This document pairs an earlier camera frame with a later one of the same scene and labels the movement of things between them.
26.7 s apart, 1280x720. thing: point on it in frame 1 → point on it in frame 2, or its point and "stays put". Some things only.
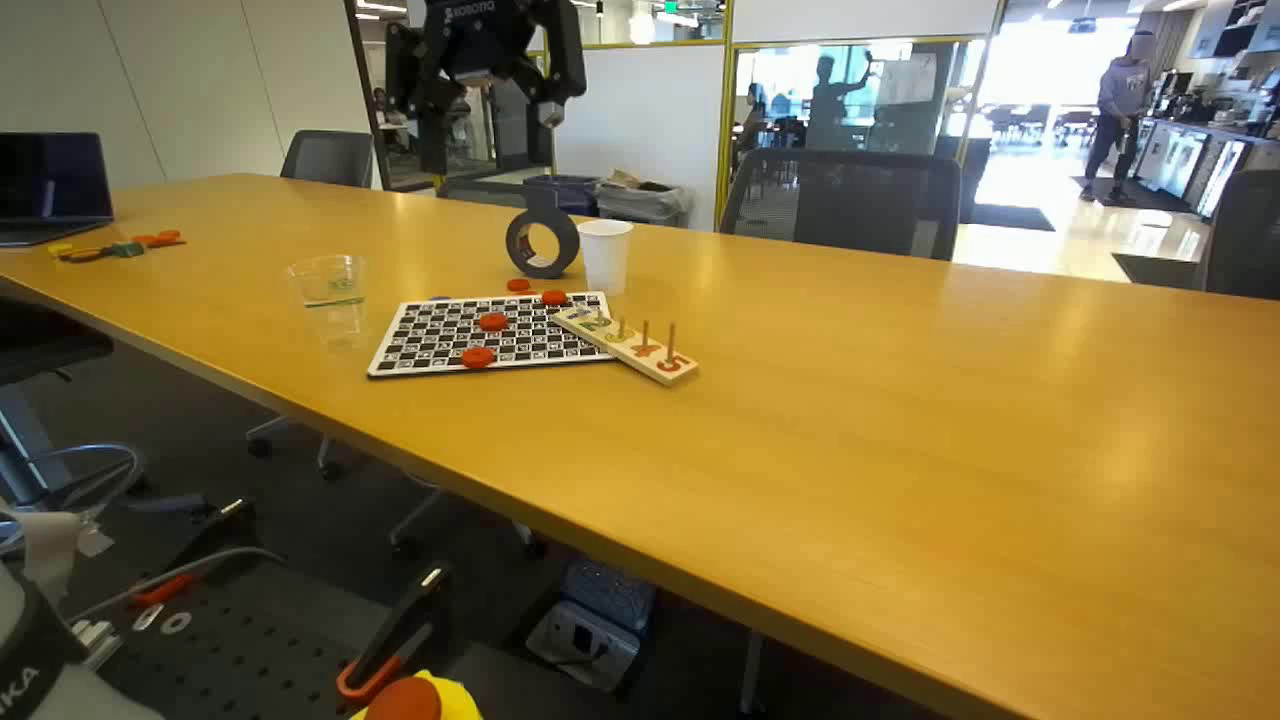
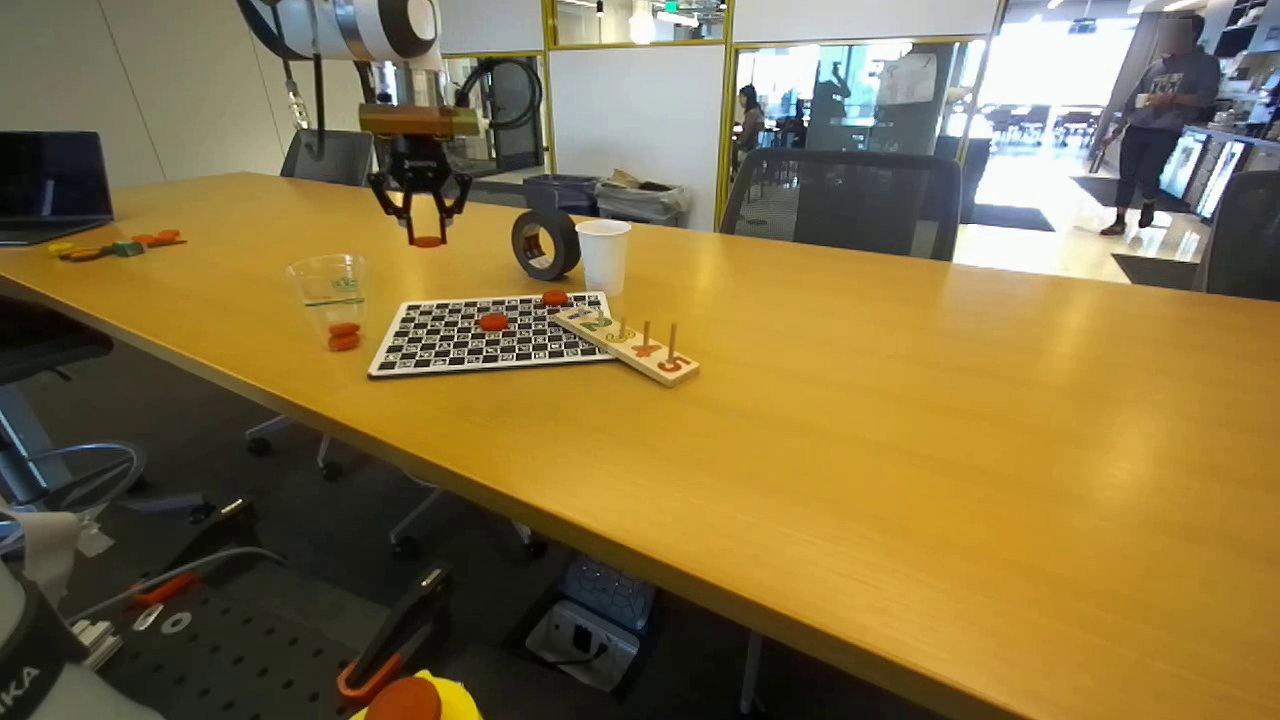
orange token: [494, 320] stays put
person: [1127, 101] → [1179, 97]
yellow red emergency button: [423, 699] stays put
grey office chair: [329, 159] stays put
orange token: [479, 359] → [347, 338]
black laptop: [48, 182] stays put
